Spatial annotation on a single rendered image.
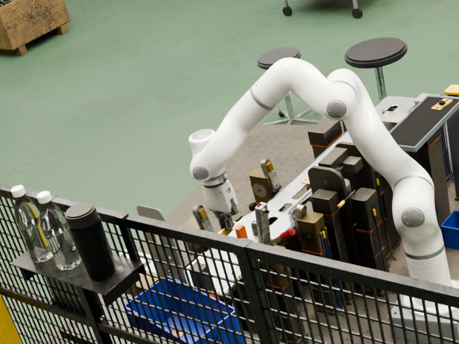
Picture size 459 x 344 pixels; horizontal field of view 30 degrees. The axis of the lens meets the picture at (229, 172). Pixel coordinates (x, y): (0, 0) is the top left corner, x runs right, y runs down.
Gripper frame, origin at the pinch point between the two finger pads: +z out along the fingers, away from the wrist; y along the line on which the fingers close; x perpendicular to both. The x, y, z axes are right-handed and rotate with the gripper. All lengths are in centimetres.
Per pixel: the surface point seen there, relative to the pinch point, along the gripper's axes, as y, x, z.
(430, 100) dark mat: -29, -85, -4
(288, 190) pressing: 5.4, -38.8, 12.2
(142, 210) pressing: 4.5, 26.7, -20.2
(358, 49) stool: 92, -227, 43
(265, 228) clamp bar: -16.2, 0.4, -1.0
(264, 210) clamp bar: -17.9, 0.6, -8.1
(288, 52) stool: 163, -252, 58
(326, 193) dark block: -22.1, -24.6, 0.3
